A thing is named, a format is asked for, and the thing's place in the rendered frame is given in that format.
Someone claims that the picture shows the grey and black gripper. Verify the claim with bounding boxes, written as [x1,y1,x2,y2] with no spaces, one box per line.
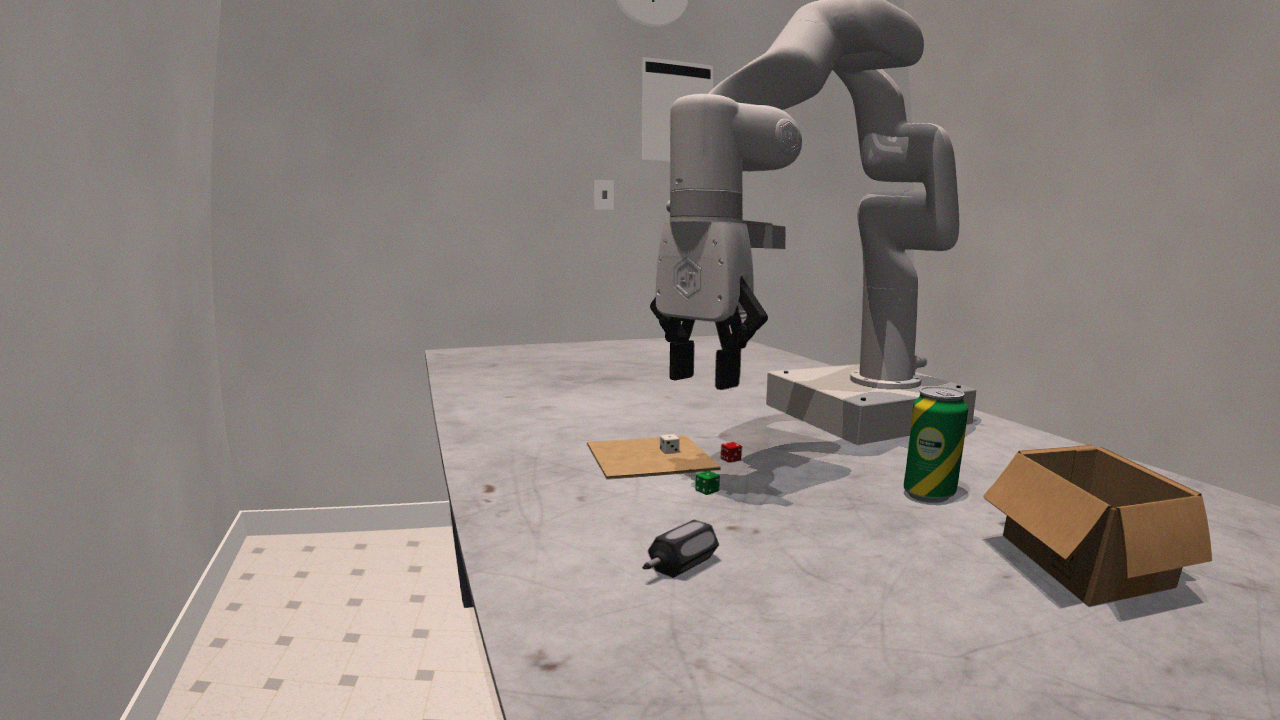
[650,217,768,389]

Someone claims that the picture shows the tan mat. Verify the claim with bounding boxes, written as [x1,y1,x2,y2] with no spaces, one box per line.
[588,436,721,479]

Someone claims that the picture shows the green die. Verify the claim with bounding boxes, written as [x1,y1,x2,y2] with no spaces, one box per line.
[695,471,721,495]

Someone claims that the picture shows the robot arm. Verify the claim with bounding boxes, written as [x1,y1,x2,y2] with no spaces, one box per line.
[666,0,959,389]

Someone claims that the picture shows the green soda can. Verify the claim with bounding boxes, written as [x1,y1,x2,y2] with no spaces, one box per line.
[904,386,968,503]

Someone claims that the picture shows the open brown cardboard box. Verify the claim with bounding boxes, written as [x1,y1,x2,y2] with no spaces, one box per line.
[983,445,1212,606]

